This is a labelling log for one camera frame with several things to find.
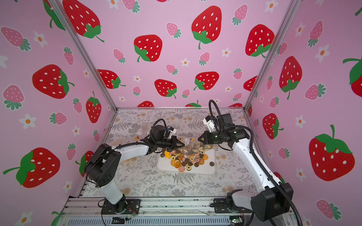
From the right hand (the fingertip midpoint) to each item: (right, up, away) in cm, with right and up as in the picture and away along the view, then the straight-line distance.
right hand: (197, 140), depth 74 cm
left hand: (-6, -5, +11) cm, 13 cm away
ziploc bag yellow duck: (-38, +2, +25) cm, 45 cm away
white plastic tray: (+8, -20, +15) cm, 26 cm away
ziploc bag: (-2, -6, +14) cm, 16 cm away
